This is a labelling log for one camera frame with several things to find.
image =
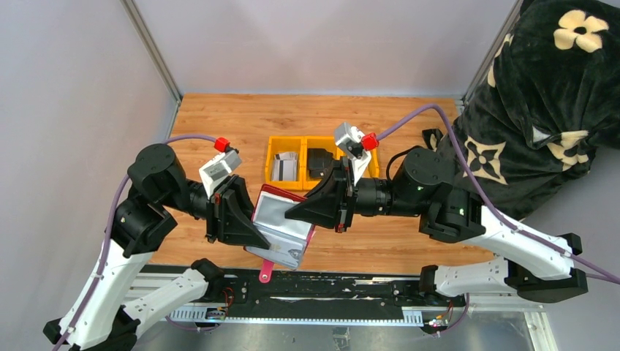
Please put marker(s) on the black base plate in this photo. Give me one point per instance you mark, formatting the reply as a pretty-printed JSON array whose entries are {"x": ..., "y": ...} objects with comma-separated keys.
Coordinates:
[{"x": 313, "y": 295}]

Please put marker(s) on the black floral blanket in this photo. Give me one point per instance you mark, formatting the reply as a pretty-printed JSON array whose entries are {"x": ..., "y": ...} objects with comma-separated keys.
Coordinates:
[{"x": 549, "y": 101}]

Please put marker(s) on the white VIP card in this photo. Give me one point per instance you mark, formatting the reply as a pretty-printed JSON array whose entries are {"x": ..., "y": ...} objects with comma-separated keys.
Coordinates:
[{"x": 285, "y": 251}]

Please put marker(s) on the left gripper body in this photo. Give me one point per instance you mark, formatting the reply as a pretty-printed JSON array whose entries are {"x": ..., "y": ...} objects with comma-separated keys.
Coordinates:
[{"x": 213, "y": 209}]

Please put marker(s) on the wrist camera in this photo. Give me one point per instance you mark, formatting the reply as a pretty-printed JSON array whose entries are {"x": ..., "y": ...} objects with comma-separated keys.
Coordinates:
[
  {"x": 216, "y": 170},
  {"x": 357, "y": 147}
]

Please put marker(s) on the aluminium frame rail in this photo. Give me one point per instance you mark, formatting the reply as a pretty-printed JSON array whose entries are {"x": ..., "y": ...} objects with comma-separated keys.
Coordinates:
[{"x": 169, "y": 293}]

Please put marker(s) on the black cards stack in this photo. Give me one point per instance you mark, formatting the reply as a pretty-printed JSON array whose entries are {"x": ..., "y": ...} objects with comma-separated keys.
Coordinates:
[{"x": 318, "y": 160}]

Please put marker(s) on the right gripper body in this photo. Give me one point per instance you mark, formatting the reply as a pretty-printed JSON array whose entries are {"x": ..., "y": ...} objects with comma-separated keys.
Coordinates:
[{"x": 349, "y": 196}]

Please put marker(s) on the red leather card holder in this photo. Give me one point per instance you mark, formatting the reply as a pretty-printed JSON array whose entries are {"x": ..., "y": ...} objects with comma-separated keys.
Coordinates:
[{"x": 268, "y": 218}]

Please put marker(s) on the white cards stack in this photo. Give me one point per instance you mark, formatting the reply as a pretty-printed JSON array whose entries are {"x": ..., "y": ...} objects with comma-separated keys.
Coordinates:
[{"x": 285, "y": 166}]

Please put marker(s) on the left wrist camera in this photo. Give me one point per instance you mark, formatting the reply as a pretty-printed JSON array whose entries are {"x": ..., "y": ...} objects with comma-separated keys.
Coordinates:
[{"x": 216, "y": 170}]

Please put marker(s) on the left yellow bin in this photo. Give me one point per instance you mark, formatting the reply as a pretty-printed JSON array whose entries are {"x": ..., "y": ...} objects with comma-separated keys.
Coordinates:
[{"x": 278, "y": 144}]

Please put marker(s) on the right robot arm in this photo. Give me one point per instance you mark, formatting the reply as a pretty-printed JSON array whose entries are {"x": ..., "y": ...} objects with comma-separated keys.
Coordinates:
[{"x": 532, "y": 265}]

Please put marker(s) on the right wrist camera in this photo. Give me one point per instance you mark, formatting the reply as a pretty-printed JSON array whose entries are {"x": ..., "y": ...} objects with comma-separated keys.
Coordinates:
[{"x": 357, "y": 147}]

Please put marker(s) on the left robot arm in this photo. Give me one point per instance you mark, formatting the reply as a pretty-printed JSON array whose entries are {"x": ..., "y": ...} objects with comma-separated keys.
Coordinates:
[{"x": 100, "y": 318}]

